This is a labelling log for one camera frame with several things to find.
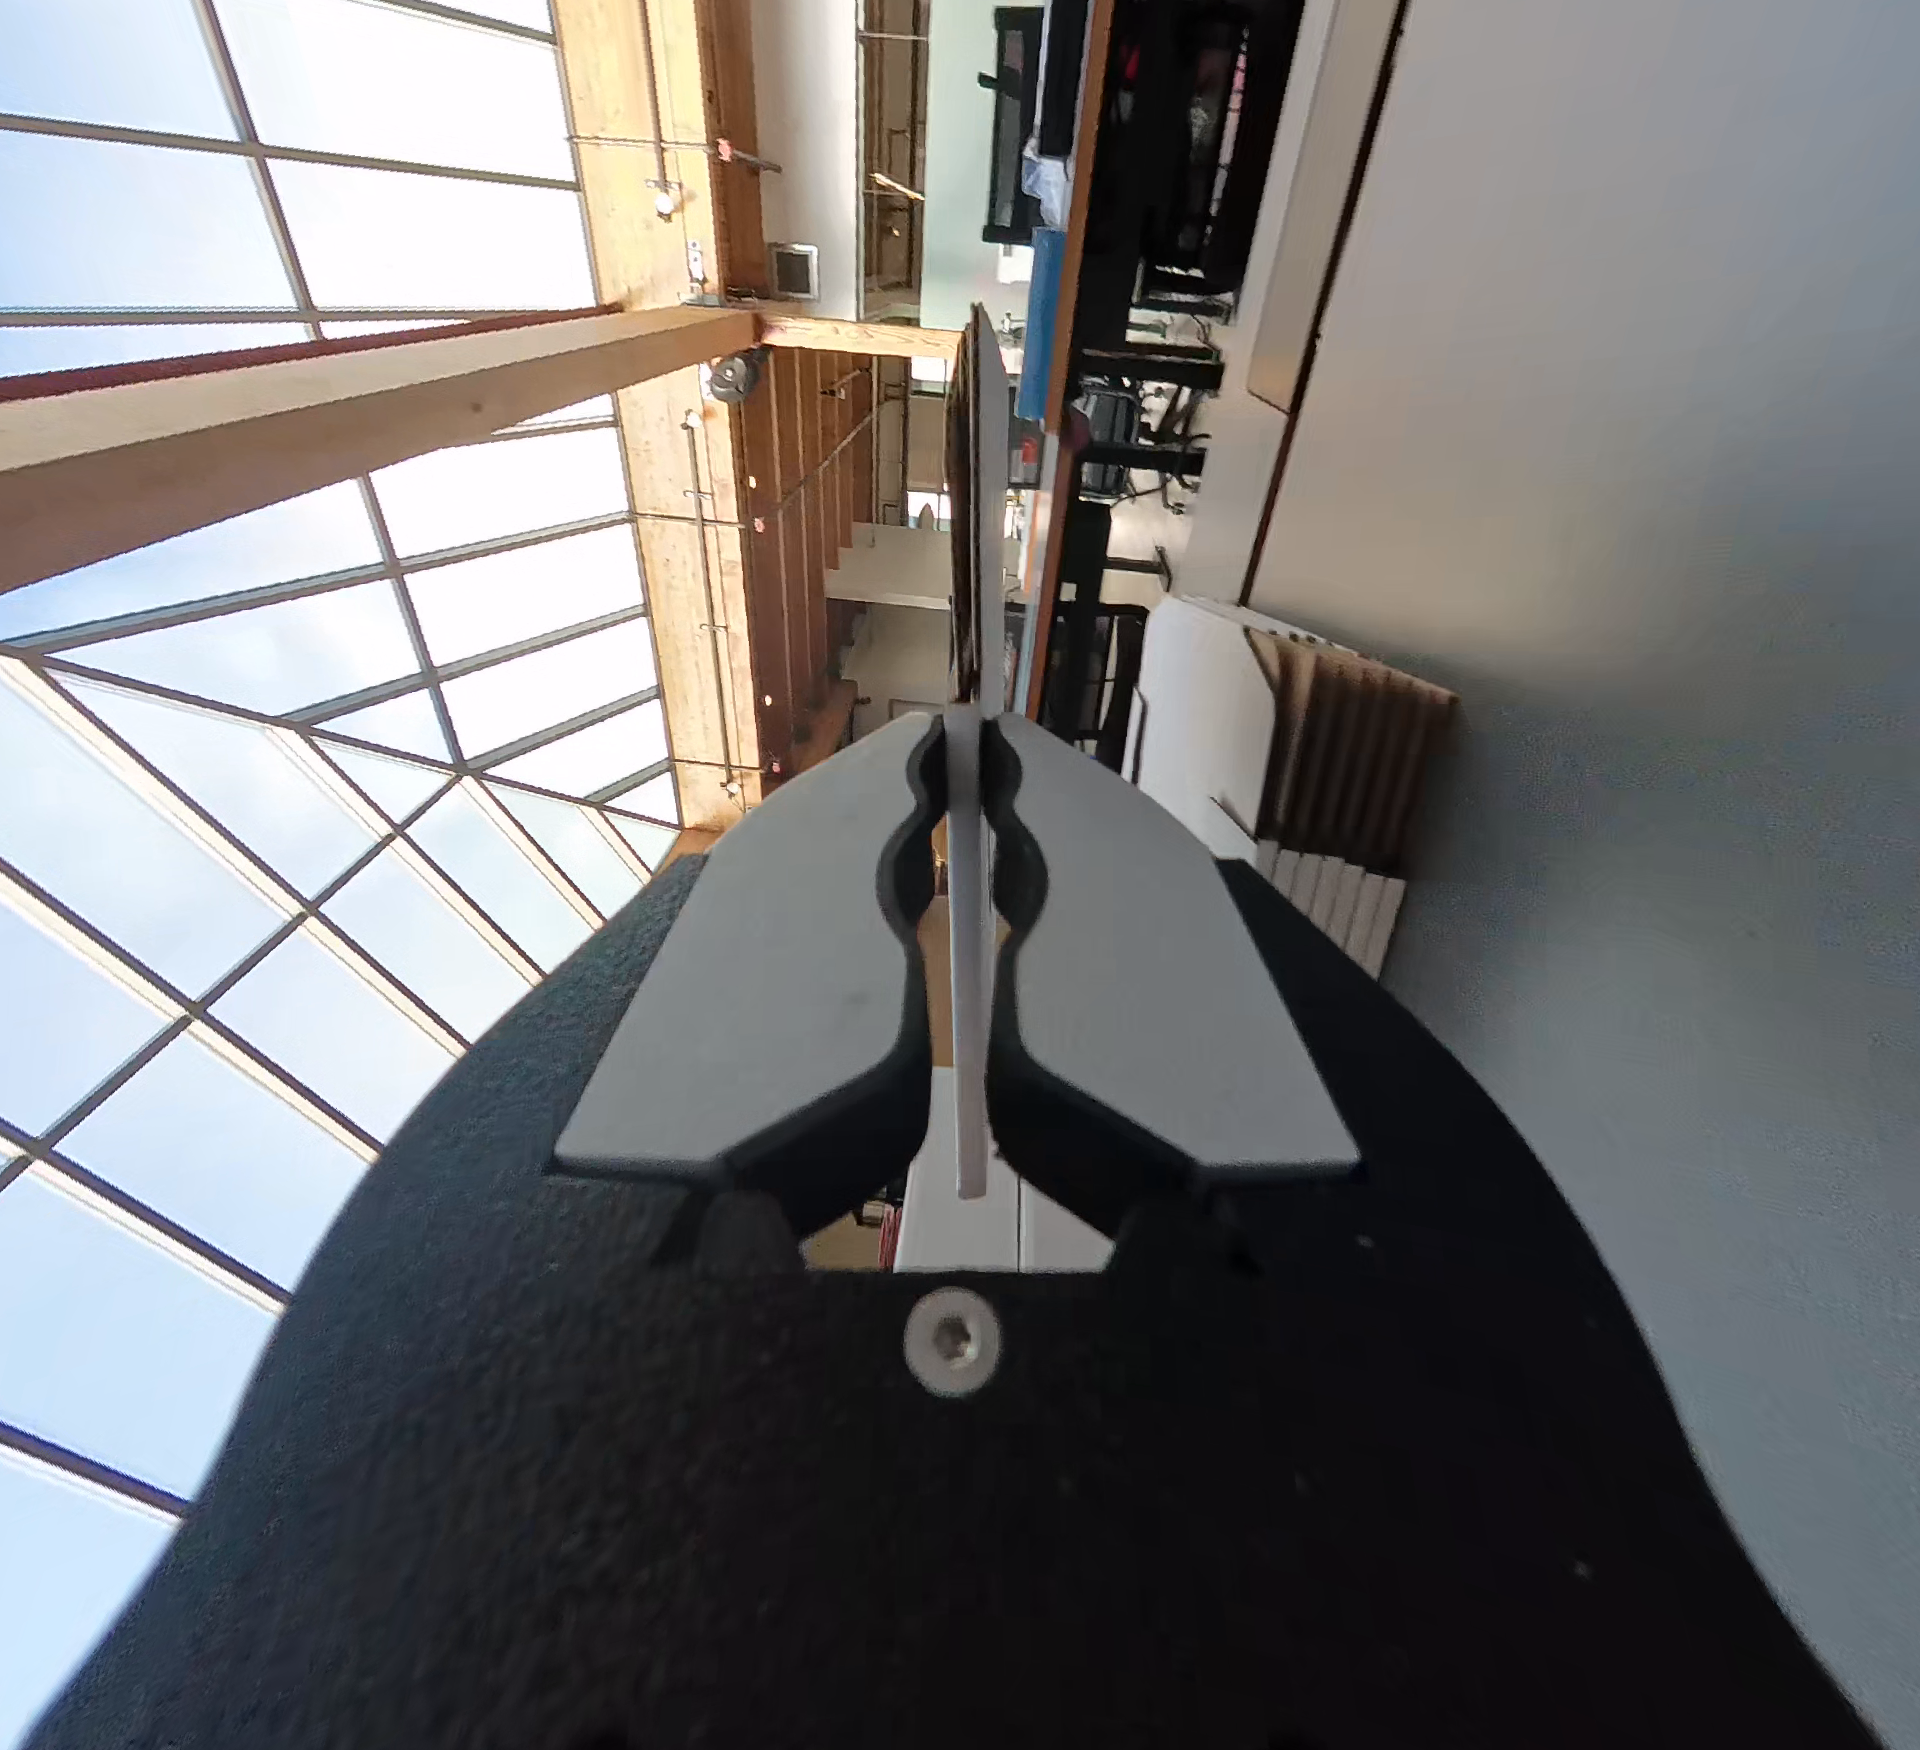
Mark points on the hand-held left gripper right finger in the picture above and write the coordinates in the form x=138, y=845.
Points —
x=1169, y=1000

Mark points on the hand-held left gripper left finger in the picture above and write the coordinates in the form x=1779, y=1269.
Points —
x=750, y=985

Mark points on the stack of white cartons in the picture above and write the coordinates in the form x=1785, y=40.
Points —
x=1201, y=700

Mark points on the stack of brown cardboard sheets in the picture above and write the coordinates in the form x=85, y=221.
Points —
x=1349, y=745

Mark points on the blue sheet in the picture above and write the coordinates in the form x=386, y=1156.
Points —
x=1045, y=326

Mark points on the wooden roof beam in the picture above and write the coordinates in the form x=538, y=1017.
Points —
x=300, y=417

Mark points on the long black framed table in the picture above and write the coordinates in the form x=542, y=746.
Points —
x=1095, y=129

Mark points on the round wall lamp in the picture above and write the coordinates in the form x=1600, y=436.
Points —
x=735, y=378

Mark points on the grey wall box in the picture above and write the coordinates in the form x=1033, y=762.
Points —
x=792, y=270

